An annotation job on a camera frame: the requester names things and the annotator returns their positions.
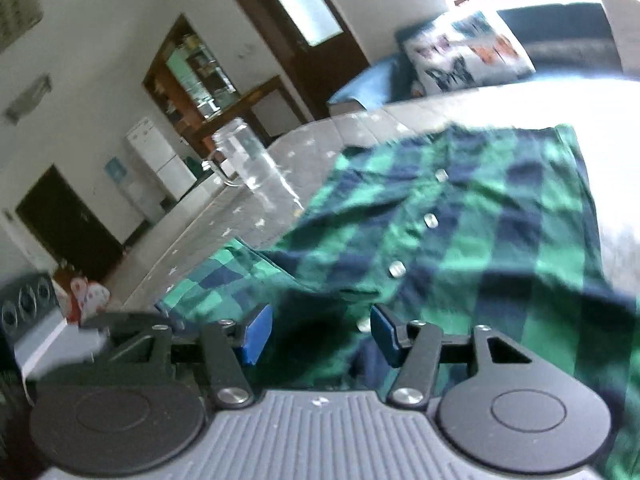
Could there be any green plaid flannel shirt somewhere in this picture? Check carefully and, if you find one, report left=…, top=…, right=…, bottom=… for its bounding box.
left=158, top=125, right=639, bottom=479

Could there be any white refrigerator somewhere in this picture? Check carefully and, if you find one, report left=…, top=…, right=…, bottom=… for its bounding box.
left=126, top=118, right=198, bottom=204

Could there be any butterfly print pillow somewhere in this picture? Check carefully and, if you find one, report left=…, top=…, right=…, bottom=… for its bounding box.
left=402, top=6, right=535, bottom=96

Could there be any grey quilted star tablecloth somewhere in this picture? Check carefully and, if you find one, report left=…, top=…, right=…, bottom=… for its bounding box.
left=104, top=78, right=639, bottom=311

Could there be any wooden display shelf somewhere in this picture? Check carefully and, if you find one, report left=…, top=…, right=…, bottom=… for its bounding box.
left=142, top=14, right=282, bottom=157

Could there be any blue covered sofa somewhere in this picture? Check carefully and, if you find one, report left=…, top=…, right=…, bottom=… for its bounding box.
left=328, top=0, right=623, bottom=115

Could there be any dark wooden door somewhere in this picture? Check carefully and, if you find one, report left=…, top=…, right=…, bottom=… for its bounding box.
left=236, top=0, right=369, bottom=119

